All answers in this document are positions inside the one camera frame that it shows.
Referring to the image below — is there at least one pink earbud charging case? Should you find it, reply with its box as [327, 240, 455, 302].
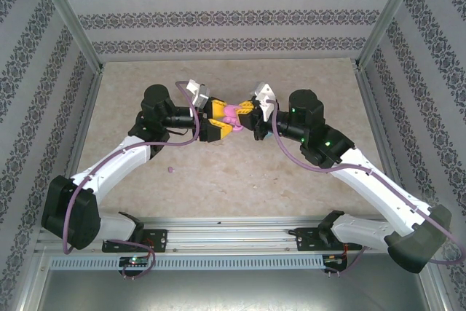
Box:
[221, 104, 244, 134]

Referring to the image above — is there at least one grey metal sheet tray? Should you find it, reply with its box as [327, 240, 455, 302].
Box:
[20, 269, 447, 311]

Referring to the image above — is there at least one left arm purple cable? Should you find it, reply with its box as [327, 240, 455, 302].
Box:
[62, 81, 201, 281]

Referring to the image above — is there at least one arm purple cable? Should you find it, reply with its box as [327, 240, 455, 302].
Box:
[62, 81, 201, 281]
[267, 98, 466, 279]

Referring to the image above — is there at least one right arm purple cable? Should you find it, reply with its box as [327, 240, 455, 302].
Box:
[267, 98, 466, 279]

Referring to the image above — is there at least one aluminium table side rail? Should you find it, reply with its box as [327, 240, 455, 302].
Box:
[49, 70, 106, 227]
[353, 66, 414, 223]

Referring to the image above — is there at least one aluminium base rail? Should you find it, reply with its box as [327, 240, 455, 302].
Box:
[36, 216, 427, 253]

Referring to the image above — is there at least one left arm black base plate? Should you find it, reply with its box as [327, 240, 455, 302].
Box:
[101, 229, 169, 253]

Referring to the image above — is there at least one aluminium frame post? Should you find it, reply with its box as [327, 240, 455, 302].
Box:
[355, 0, 427, 70]
[29, 0, 105, 72]

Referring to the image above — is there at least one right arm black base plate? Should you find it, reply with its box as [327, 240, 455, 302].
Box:
[293, 227, 363, 253]

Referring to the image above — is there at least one slotted grey cable duct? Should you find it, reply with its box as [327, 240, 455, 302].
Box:
[49, 254, 325, 270]

